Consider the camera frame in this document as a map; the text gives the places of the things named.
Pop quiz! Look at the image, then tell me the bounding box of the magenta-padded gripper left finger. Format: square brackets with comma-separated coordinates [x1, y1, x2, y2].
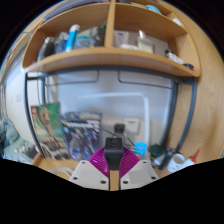
[69, 147, 111, 192]

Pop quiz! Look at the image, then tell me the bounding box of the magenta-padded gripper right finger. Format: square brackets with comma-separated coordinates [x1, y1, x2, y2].
[118, 146, 160, 191]

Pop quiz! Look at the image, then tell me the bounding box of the black charger block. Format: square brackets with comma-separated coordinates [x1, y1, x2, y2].
[103, 137, 124, 172]

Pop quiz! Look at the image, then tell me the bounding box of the light blue tall box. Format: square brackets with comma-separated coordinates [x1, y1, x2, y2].
[134, 141, 148, 157]

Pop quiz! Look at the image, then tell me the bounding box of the green round container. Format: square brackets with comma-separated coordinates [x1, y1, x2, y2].
[148, 143, 165, 159]

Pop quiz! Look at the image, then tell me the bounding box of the blue robot model kit box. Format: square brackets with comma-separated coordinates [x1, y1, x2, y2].
[59, 111, 103, 162]

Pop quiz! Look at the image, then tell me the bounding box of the white mug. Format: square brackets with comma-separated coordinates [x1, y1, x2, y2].
[167, 153, 186, 173]

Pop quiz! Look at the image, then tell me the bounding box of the clear bottle with black cap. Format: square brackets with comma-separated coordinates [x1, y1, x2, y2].
[113, 123, 129, 148]

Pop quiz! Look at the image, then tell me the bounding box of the white box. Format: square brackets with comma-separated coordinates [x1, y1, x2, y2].
[123, 117, 140, 134]

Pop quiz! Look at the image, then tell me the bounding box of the white desk lamp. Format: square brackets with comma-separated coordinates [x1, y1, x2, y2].
[79, 92, 151, 148]

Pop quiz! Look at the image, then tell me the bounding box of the green toy figure box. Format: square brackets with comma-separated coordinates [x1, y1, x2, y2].
[30, 102, 69, 160]

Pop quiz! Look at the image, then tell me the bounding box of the bed with grey-green bedding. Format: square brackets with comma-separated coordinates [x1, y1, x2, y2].
[0, 116, 39, 164]

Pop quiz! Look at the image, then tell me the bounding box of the wooden shelf unit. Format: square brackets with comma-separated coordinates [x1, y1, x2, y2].
[21, 0, 203, 78]

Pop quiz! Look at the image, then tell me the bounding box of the dark metal desk frame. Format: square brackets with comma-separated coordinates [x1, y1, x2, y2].
[23, 64, 198, 158]

